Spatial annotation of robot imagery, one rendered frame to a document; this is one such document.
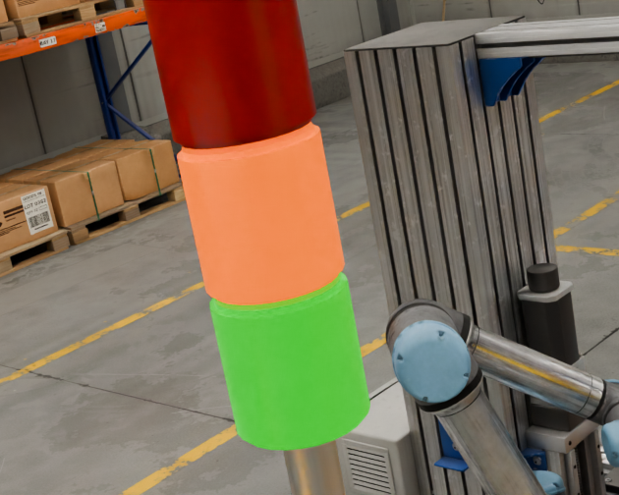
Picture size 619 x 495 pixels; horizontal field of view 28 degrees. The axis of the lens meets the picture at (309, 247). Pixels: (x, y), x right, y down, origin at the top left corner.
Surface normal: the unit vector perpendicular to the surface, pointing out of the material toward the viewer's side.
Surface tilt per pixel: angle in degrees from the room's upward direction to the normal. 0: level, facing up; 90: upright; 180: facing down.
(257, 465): 0
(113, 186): 94
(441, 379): 83
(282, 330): 90
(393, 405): 0
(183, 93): 90
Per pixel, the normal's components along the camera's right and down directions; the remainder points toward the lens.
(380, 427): -0.18, -0.94
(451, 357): -0.06, 0.20
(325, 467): 0.47, 0.18
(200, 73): -0.40, 0.33
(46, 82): 0.72, 0.07
